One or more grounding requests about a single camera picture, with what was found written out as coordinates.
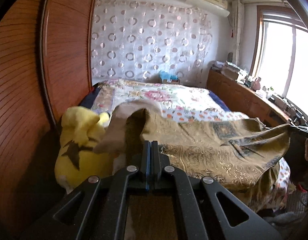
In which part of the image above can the brown gold patterned garment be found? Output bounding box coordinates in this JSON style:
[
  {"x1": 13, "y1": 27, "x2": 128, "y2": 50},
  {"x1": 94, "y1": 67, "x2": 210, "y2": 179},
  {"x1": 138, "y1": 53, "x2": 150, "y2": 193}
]
[{"x1": 94, "y1": 100, "x2": 291, "y2": 212}]

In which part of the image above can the yellow plush toy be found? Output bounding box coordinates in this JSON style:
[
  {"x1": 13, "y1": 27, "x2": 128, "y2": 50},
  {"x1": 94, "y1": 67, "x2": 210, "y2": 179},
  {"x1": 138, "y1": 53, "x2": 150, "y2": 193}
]
[{"x1": 54, "y1": 106, "x2": 116, "y2": 194}]

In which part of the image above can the pink figurine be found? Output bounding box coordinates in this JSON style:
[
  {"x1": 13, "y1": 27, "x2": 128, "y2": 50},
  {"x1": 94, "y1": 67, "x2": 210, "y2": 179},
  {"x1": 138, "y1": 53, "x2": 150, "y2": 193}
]
[{"x1": 251, "y1": 77, "x2": 261, "y2": 91}]

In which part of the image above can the wooden low cabinet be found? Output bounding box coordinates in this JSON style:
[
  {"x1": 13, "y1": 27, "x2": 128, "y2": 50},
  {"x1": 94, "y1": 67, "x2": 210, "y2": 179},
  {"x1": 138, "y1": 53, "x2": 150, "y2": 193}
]
[{"x1": 207, "y1": 70, "x2": 290, "y2": 127}]

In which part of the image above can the navy blue blanket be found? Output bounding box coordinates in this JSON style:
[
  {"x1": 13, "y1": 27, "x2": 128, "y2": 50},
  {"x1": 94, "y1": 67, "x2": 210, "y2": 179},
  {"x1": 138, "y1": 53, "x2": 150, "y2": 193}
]
[{"x1": 209, "y1": 90, "x2": 230, "y2": 112}]

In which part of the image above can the stack of papers and boxes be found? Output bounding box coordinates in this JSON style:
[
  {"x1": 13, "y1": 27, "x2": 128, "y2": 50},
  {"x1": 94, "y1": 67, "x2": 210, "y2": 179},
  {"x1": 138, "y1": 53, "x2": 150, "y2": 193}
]
[{"x1": 211, "y1": 61, "x2": 248, "y2": 81}]

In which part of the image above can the orange print white sheet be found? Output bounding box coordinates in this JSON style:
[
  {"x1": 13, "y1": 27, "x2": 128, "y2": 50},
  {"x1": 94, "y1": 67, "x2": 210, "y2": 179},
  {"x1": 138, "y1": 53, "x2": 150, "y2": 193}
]
[{"x1": 162, "y1": 107, "x2": 291, "y2": 207}]

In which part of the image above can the floral bed blanket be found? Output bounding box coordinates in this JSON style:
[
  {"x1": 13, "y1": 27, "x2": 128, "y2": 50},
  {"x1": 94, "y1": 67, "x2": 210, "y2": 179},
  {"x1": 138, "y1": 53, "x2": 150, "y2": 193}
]
[{"x1": 91, "y1": 79, "x2": 217, "y2": 113}]

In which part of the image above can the beige window drape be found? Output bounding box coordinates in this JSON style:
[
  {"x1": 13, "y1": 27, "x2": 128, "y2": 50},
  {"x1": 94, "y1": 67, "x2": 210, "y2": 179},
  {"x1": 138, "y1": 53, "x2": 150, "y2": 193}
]
[{"x1": 232, "y1": 0, "x2": 245, "y2": 66}]

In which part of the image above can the blue bag on box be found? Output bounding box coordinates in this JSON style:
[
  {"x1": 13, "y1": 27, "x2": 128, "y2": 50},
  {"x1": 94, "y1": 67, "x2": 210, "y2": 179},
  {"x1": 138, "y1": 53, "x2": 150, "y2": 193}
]
[{"x1": 158, "y1": 70, "x2": 180, "y2": 85}]

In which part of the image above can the circle patterned sheer curtain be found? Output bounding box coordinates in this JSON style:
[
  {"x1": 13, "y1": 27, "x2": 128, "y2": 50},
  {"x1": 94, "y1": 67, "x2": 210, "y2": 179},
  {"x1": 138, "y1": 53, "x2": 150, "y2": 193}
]
[{"x1": 91, "y1": 0, "x2": 213, "y2": 85}]

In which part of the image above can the wooden wardrobe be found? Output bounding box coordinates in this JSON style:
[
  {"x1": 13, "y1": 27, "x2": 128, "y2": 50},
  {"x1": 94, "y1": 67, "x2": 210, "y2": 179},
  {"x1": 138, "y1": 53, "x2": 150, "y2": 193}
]
[{"x1": 0, "y1": 0, "x2": 95, "y2": 234}]

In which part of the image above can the window with wooden frame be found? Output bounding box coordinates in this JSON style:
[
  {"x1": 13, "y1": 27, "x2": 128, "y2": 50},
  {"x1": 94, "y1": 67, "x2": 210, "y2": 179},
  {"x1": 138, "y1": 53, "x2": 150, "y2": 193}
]
[{"x1": 250, "y1": 5, "x2": 308, "y2": 116}]

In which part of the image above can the wall air conditioner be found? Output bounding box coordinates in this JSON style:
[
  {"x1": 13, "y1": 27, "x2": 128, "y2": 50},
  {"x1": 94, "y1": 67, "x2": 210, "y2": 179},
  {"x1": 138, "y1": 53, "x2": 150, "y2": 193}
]
[{"x1": 186, "y1": 0, "x2": 230, "y2": 17}]

